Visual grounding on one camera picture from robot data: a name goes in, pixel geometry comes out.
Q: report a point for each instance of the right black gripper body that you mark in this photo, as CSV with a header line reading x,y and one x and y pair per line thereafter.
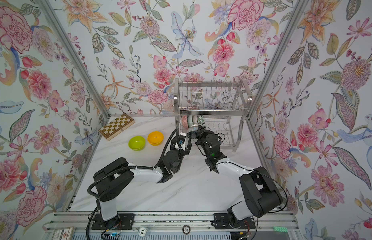
x,y
202,137

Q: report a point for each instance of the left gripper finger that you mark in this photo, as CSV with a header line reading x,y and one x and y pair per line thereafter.
x,y
188,146
174,144

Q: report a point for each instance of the dark blue floral bowl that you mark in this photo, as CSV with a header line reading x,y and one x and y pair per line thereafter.
x,y
193,132

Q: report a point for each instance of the green leaf pattern bowl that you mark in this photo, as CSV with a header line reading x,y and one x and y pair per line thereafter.
x,y
201,121

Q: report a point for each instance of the pink striped ceramic bowl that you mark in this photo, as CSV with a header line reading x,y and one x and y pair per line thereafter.
x,y
195,120

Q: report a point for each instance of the pale green ceramic bowl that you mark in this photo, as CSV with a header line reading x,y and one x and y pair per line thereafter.
x,y
190,121

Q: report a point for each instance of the two-tier steel dish rack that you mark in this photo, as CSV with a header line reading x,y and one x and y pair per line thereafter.
x,y
225,107

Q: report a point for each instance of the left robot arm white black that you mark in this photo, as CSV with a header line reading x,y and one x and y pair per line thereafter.
x,y
111,180

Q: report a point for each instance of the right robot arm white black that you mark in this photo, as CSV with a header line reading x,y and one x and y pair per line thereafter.
x,y
260,192

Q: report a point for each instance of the orange yellow plastic bowl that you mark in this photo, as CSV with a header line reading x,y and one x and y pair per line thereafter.
x,y
155,138

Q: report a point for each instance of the lime green plastic bowl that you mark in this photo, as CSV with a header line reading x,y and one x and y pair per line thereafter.
x,y
137,143

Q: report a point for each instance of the wooden chess board box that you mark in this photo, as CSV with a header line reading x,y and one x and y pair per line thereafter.
x,y
117,126

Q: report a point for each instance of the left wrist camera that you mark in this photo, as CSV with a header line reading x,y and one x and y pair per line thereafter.
x,y
182,141

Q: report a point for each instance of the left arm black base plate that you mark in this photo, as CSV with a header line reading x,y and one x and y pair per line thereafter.
x,y
120,222

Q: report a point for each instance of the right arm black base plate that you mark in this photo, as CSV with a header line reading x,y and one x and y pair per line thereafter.
x,y
224,221

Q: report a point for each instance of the aluminium front rail frame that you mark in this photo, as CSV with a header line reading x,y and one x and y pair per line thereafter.
x,y
176,226

